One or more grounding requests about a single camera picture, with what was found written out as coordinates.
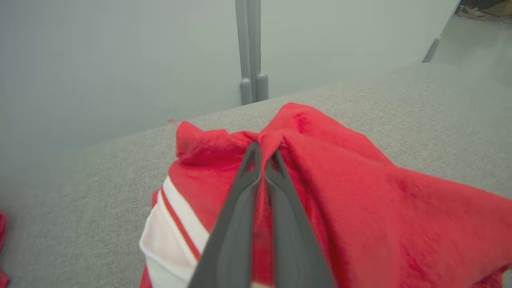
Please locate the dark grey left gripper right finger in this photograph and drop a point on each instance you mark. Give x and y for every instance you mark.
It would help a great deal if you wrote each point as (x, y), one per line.
(292, 240)

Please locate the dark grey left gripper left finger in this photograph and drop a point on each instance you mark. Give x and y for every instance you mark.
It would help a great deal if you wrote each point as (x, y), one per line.
(232, 240)

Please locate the red jersey with white trim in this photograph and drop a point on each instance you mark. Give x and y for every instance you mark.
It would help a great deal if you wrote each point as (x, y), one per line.
(360, 208)

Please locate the red shorts with white panels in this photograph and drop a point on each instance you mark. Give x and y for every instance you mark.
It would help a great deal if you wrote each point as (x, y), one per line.
(1, 228)

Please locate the grey cylindrical partition foot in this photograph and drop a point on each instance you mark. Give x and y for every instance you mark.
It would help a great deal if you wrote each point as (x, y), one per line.
(245, 92)
(262, 86)

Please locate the grey partition upright frame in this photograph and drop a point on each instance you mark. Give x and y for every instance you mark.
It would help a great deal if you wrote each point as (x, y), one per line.
(248, 36)

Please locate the slanted grey partition post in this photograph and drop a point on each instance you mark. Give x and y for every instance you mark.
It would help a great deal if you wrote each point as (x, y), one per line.
(434, 48)

